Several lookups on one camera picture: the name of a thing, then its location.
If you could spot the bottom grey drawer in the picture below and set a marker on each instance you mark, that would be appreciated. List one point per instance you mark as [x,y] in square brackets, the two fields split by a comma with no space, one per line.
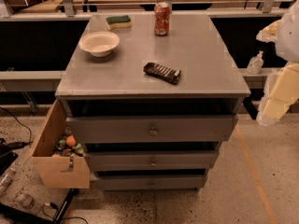
[151,182]

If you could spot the grey drawer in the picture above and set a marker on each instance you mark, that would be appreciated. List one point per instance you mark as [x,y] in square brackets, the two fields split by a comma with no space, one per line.
[151,182]
[151,160]
[148,129]

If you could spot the orange fruit in box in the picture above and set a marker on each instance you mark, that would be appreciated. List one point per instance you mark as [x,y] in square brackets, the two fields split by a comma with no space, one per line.
[70,141]

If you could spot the top grey drawer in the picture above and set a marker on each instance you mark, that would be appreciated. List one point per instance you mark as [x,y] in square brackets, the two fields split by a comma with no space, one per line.
[148,129]

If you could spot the white paper bowl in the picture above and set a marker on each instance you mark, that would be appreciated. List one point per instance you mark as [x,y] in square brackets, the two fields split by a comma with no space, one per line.
[99,44]

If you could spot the plastic bottle on floor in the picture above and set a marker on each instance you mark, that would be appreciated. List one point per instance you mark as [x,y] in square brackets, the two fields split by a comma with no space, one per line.
[6,179]

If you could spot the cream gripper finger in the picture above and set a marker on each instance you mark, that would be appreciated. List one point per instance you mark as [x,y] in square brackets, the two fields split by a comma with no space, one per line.
[281,90]
[268,33]

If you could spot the green yellow sponge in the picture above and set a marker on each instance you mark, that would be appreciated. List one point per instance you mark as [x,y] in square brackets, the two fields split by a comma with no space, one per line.
[116,22]

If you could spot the grey drawer cabinet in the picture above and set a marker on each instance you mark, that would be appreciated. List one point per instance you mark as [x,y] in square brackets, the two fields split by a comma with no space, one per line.
[210,83]

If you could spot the black stand on floor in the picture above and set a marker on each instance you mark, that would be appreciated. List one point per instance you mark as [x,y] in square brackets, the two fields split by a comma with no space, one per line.
[30,216]

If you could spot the red soda can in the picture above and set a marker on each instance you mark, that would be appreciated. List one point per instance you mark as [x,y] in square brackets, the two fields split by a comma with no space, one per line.
[162,15]

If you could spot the clear sanitizer bottle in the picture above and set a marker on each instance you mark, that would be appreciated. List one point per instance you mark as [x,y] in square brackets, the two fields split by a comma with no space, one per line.
[255,64]

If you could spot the middle grey drawer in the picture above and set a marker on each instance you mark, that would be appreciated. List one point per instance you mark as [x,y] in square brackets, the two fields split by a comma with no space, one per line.
[151,160]

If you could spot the wooden side box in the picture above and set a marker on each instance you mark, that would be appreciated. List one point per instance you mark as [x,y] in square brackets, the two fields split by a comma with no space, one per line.
[57,172]

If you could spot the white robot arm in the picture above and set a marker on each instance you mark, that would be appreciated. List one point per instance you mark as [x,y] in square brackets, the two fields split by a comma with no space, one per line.
[287,45]

